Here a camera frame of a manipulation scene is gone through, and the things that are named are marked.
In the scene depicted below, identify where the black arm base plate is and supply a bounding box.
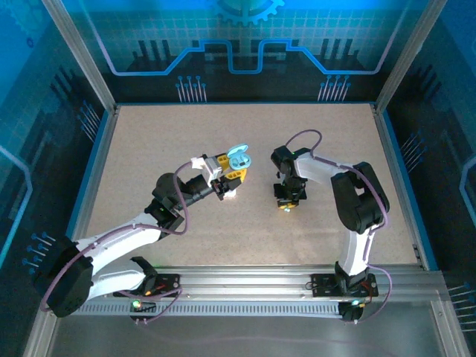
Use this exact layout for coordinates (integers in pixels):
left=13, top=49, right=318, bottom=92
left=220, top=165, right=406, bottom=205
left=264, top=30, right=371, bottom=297
left=113, top=273, right=182, bottom=298
left=310, top=273, right=379, bottom=298

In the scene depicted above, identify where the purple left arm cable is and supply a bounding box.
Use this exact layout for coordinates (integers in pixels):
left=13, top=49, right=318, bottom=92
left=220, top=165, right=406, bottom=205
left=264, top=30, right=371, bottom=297
left=39, top=161, right=194, bottom=327

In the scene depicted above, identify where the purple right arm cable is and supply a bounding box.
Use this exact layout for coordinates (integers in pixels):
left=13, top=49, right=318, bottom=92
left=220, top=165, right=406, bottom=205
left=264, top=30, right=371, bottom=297
left=285, top=129, right=393, bottom=324

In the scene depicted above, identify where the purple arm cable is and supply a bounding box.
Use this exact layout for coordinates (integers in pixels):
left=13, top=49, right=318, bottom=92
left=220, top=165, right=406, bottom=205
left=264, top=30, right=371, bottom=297
left=285, top=129, right=393, bottom=324
left=39, top=161, right=194, bottom=327

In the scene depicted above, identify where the grey slotted cable duct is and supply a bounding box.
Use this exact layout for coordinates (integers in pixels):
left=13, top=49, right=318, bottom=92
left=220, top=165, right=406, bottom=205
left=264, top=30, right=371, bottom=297
left=80, top=300, right=347, bottom=318

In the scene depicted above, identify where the light blue earbud charging case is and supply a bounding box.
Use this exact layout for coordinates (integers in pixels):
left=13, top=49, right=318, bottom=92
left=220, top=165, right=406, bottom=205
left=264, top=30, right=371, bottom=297
left=226, top=144, right=253, bottom=170

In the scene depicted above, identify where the black connector box with LED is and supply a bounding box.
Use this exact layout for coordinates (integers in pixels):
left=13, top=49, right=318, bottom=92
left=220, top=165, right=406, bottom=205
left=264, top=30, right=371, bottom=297
left=129, top=299, right=158, bottom=325
left=340, top=299, right=367, bottom=324

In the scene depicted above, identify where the aluminium side rail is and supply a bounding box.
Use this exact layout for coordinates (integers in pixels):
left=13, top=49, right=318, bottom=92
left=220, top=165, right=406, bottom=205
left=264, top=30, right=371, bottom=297
left=61, top=104, right=120, bottom=242
left=370, top=103, right=433, bottom=269

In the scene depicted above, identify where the grey metal deck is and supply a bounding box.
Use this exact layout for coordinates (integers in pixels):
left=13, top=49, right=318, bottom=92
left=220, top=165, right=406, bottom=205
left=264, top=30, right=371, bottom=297
left=22, top=293, right=473, bottom=357

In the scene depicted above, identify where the aluminium frame post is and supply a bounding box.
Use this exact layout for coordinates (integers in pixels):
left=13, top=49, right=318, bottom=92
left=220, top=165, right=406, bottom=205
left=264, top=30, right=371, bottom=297
left=373, top=0, right=449, bottom=112
left=41, top=0, right=118, bottom=115

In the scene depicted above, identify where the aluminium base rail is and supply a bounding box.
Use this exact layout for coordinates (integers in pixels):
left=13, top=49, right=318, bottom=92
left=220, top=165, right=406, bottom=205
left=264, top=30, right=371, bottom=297
left=92, top=264, right=447, bottom=298

